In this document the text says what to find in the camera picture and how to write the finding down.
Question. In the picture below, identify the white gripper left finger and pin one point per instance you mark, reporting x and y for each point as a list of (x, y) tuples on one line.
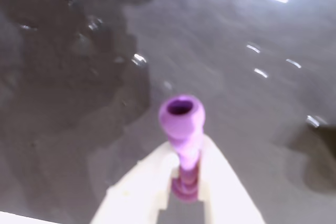
[(141, 182)]

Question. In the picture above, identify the purple ribbed pen grip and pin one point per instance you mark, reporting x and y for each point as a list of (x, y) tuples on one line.
[(181, 124)]

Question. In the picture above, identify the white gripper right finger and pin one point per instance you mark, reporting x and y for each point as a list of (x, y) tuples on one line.
[(223, 187)]

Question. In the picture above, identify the black glossy mat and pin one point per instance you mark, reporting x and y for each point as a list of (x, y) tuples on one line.
[(210, 51)]

